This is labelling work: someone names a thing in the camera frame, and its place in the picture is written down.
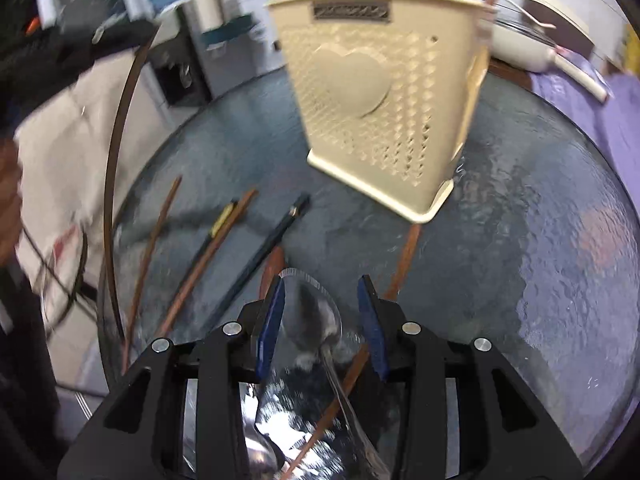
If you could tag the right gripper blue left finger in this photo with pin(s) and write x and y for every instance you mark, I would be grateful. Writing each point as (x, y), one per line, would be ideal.
(268, 326)

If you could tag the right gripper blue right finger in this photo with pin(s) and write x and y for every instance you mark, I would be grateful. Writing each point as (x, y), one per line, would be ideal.
(369, 306)

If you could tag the steel spoon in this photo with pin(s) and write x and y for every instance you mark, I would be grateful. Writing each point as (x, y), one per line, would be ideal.
(264, 457)
(314, 324)

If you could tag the brown wooden chopstick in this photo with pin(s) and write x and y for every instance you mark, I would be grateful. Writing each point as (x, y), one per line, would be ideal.
(328, 416)

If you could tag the black chopstick gold band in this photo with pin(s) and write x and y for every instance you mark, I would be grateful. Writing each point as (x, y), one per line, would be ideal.
(274, 237)

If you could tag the brown chopstick under holder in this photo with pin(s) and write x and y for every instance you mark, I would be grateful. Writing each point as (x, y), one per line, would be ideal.
(404, 263)

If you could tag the brown chopstick beside black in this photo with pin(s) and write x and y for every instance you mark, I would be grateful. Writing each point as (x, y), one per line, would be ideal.
(177, 304)

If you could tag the thin brown chopstick left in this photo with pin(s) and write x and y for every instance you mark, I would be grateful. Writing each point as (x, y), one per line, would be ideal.
(144, 270)

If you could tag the cream plastic utensil holder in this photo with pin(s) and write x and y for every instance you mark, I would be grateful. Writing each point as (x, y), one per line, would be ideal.
(387, 91)

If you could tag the white water dispenser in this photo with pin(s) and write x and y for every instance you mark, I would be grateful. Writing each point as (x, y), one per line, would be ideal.
(188, 63)

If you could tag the purple floral cloth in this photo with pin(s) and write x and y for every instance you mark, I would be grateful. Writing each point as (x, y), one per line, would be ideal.
(612, 126)

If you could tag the white pot with lid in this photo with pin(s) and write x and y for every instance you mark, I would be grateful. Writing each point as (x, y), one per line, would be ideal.
(532, 45)

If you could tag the white paper cup stack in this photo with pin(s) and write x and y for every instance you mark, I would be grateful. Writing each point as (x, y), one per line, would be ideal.
(210, 14)

